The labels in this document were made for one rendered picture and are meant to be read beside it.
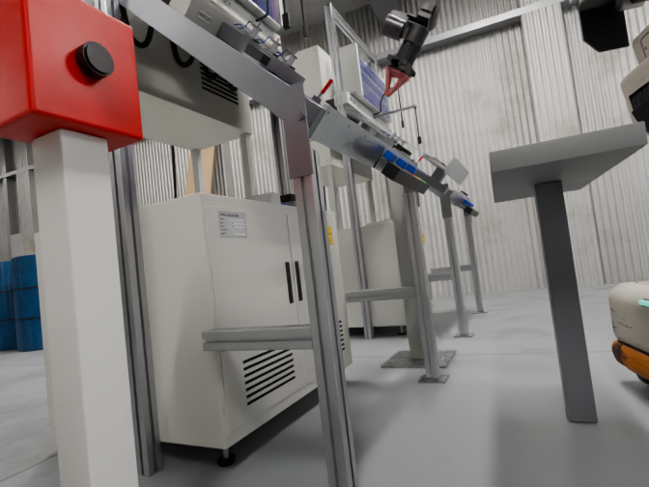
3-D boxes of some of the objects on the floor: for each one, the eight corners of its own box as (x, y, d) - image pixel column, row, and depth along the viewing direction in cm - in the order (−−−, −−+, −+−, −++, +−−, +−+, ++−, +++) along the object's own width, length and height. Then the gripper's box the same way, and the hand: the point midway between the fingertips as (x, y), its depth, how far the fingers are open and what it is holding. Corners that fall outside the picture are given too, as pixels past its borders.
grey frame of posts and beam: (440, 377, 140) (372, -147, 150) (352, 514, 70) (234, -484, 80) (302, 375, 164) (250, -75, 174) (133, 474, 94) (65, -285, 105)
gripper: (417, 41, 113) (391, 95, 116) (426, 55, 122) (401, 105, 125) (396, 34, 115) (371, 86, 119) (406, 48, 124) (382, 98, 128)
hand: (387, 93), depth 122 cm, fingers closed
